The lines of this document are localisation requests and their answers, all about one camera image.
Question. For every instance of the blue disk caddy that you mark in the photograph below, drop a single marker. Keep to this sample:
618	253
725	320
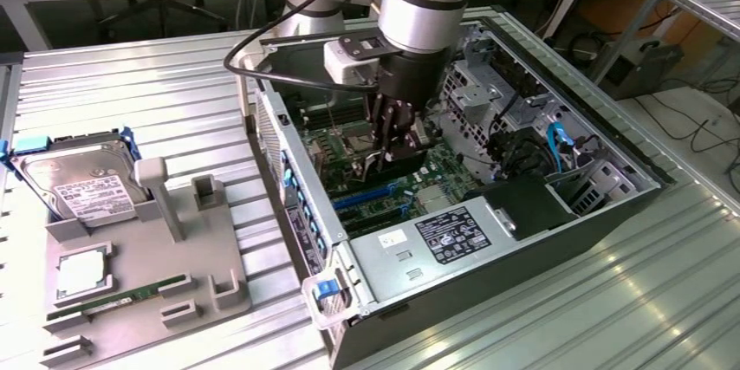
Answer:
34	144

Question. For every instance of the CPU with silver lid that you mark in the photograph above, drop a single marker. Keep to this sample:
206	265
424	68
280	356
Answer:
80	272

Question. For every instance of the black RAM slot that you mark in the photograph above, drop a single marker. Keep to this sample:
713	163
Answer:
317	112
337	114

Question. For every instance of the aluminium slat table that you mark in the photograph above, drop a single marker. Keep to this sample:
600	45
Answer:
698	1

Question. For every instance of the blue expansion slot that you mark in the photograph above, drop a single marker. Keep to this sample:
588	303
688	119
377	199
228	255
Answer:
361	196

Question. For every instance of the green RAM stick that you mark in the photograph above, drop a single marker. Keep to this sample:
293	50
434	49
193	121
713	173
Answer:
114	298

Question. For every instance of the black chair base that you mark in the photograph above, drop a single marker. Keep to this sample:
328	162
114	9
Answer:
161	14

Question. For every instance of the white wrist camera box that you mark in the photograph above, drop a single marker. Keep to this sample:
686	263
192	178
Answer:
346	62

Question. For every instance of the blue case latch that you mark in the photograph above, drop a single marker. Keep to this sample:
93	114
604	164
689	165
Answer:
324	290

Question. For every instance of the black box on floor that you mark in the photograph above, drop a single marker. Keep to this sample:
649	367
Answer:
641	69

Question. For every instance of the black plastic air shroud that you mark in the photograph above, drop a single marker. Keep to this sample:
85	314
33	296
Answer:
520	209

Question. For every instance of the open PC case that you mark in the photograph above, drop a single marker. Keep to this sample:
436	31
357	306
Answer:
520	283

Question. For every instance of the silver finned heatsink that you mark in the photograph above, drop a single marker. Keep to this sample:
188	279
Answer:
436	197

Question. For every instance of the silver metal disk bay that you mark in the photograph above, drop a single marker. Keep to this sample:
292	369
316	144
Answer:
476	97

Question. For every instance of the black expansion slot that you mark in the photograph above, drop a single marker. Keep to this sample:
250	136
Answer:
376	218

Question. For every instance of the CPU socket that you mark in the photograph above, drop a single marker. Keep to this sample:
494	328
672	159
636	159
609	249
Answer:
354	141

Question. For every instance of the silver power supply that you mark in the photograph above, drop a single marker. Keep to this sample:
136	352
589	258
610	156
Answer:
393	253

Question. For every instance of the green Dell motherboard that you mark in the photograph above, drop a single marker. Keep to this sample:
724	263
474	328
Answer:
445	166

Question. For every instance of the grey parts rack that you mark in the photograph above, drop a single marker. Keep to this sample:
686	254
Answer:
144	270

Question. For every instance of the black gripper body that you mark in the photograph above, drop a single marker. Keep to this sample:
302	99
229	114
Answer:
416	75

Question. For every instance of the silver hard disk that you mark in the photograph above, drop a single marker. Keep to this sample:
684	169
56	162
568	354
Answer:
80	183

